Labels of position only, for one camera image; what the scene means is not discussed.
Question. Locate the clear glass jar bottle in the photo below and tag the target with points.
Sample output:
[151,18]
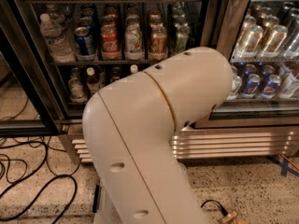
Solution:
[77,91]

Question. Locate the clear plastic storage bin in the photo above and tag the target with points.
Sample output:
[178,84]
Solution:
[101,206]

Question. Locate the stainless steel fridge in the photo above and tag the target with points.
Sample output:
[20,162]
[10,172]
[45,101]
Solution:
[190,142]

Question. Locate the white green can right fridge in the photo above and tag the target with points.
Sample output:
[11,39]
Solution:
[236,84]

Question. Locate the orange brown soda can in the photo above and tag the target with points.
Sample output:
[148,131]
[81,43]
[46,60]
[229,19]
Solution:
[157,43]

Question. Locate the blue pepsi can right fridge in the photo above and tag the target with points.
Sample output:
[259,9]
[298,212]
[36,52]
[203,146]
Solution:
[251,86]

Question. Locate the red coca cola can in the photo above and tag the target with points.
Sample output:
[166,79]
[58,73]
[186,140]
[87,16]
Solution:
[111,48]

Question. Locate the amber glass bottle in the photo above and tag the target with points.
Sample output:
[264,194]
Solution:
[115,74]

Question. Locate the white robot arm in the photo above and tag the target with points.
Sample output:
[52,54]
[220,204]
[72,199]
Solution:
[127,126]

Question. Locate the copper metal fitting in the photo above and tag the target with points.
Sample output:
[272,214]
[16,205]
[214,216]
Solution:
[232,218]

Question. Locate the brown tea bottle white cap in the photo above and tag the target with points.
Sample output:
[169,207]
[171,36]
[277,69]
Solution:
[94,81]

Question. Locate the large clear water bottle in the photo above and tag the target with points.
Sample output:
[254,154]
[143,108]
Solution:
[56,39]

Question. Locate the dark drink bottle white cap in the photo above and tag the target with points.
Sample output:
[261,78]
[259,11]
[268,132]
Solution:
[133,68]

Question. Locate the blue tape on floor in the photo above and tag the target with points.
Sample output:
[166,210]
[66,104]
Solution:
[286,168]

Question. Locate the white green soda can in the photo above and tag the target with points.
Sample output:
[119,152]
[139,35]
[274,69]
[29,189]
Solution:
[133,42]

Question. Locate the open glass fridge door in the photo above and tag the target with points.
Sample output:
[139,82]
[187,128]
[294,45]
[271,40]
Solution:
[27,104]

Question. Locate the closed glass fridge door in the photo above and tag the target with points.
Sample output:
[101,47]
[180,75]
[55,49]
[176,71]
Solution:
[220,23]

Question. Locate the blue pepsi can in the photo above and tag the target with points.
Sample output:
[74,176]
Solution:
[85,44]
[270,86]

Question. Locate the silver gold can right fridge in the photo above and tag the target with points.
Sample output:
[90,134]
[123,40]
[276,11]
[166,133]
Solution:
[248,44]

